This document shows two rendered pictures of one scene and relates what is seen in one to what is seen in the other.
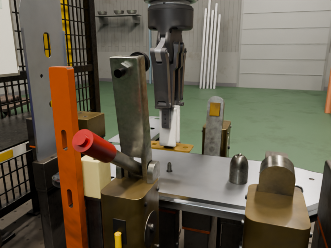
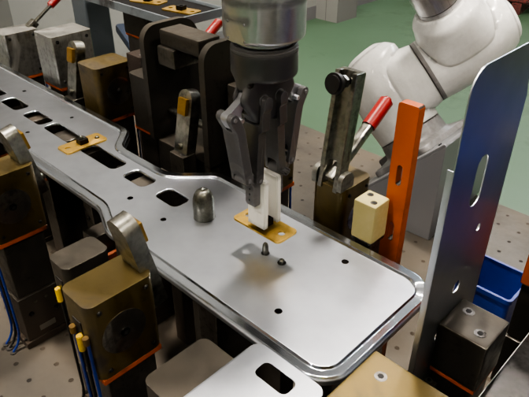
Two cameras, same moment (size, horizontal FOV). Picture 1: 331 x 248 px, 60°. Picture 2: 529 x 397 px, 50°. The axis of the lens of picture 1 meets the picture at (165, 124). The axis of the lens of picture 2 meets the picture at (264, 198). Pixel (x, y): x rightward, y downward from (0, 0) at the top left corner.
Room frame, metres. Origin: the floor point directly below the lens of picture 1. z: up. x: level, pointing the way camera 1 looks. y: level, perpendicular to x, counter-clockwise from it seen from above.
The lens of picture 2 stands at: (1.05, 0.25, 1.47)
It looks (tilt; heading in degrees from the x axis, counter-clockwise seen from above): 32 degrees down; 205
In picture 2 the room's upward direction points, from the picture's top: straight up
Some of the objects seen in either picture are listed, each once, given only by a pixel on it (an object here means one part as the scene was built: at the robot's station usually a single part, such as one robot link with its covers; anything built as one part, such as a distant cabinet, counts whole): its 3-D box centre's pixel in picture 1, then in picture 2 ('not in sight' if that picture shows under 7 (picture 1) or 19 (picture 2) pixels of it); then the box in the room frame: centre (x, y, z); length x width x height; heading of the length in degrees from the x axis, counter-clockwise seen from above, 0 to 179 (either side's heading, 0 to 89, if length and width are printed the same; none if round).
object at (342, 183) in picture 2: (123, 166); (345, 180); (0.37, 0.06, 1.06); 0.03 x 0.01 x 0.03; 161
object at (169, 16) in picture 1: (170, 34); (264, 79); (0.50, -0.01, 1.25); 0.08 x 0.07 x 0.09; 161
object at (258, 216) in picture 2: (171, 123); (257, 202); (0.51, -0.01, 1.09); 0.03 x 0.01 x 0.07; 71
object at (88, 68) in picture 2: not in sight; (121, 141); (0.13, -0.54, 0.89); 0.12 x 0.08 x 0.38; 161
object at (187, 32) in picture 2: not in sight; (205, 150); (0.19, -0.29, 0.95); 0.18 x 0.13 x 0.49; 71
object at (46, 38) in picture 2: not in sight; (83, 113); (0.07, -0.70, 0.90); 0.13 x 0.08 x 0.41; 161
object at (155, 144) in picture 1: (169, 143); (264, 221); (0.50, -0.01, 1.05); 0.08 x 0.04 x 0.01; 71
